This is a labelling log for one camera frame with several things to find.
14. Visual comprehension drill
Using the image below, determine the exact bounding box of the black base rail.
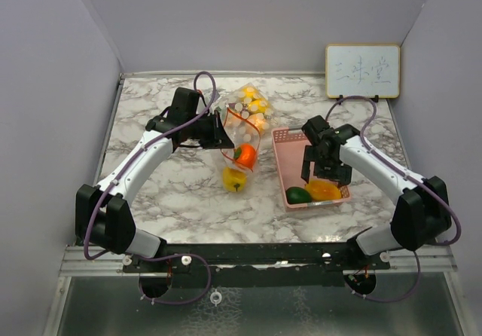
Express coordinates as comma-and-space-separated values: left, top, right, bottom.
123, 242, 389, 289

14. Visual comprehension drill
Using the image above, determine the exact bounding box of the pink plastic basket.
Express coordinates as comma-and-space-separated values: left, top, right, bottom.
271, 127, 351, 212

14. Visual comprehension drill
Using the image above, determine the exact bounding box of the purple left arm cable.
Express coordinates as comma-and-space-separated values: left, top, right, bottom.
83, 71, 218, 261

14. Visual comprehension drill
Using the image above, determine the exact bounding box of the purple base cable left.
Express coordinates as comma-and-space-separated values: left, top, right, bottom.
137, 252, 212, 307

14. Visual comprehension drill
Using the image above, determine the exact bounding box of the orange tomato toy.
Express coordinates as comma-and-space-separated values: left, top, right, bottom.
233, 143, 257, 170

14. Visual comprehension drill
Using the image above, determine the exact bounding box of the clear bag with orange zipper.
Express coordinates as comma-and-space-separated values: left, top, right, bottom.
221, 108, 261, 193

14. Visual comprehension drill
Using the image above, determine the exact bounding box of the small whiteboard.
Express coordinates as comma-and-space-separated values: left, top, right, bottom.
325, 44, 401, 99

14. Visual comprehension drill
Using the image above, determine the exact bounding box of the green lime toy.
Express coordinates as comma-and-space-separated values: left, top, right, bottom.
285, 186, 313, 204

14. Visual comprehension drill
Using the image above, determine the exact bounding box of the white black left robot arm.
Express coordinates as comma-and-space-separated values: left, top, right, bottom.
75, 87, 234, 272

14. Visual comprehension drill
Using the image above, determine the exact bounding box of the orange yellow mango toy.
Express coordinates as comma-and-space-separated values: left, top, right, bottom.
304, 180, 342, 202

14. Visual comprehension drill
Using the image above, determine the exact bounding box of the clear polka dot zip bag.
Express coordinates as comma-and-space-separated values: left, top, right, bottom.
215, 83, 279, 134

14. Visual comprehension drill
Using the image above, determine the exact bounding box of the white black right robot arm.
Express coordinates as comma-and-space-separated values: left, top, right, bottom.
301, 116, 452, 269

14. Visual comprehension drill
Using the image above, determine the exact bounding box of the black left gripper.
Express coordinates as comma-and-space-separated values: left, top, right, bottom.
187, 110, 235, 150

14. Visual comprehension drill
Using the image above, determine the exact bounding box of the yellow bell pepper toy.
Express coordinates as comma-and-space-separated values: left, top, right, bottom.
222, 166, 247, 193

